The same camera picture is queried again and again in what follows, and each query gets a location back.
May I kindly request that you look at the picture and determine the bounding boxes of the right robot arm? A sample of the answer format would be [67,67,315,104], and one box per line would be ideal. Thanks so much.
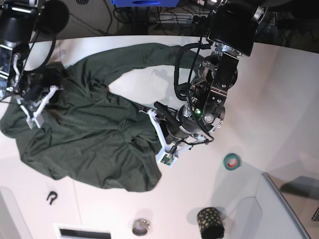
[0,0,69,108]

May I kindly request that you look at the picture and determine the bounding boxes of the black gold-dotted cup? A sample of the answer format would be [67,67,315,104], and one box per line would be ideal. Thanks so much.
[197,207,225,239]

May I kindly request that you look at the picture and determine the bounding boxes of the dark green t-shirt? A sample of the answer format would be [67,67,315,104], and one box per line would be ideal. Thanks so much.
[0,42,207,193]

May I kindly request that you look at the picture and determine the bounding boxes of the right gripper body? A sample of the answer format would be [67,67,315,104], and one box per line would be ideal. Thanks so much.
[23,83,49,107]

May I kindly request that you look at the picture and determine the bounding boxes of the small black clip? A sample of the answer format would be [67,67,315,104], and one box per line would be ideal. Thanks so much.
[46,191,58,205]

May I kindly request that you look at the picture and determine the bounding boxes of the silver tape roll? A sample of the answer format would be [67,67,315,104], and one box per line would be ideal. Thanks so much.
[132,219,151,236]

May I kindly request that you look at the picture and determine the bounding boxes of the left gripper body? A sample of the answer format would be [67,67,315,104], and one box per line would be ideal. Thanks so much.
[164,107,199,142]

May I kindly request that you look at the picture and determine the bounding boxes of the white slotted tray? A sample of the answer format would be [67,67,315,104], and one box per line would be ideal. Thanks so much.
[53,223,116,239]

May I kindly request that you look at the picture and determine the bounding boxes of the round black stand base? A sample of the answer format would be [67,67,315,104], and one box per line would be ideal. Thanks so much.
[35,0,70,35]

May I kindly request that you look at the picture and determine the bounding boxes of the blue plastic box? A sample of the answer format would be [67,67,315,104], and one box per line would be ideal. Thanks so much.
[111,0,179,7]

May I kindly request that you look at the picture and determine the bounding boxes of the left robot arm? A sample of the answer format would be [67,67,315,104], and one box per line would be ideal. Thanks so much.
[160,0,268,143]

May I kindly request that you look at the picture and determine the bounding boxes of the green tape roll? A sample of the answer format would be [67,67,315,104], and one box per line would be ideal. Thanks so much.
[223,153,241,171]

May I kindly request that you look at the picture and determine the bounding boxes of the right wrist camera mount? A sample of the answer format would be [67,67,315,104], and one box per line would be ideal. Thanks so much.
[15,85,64,129]

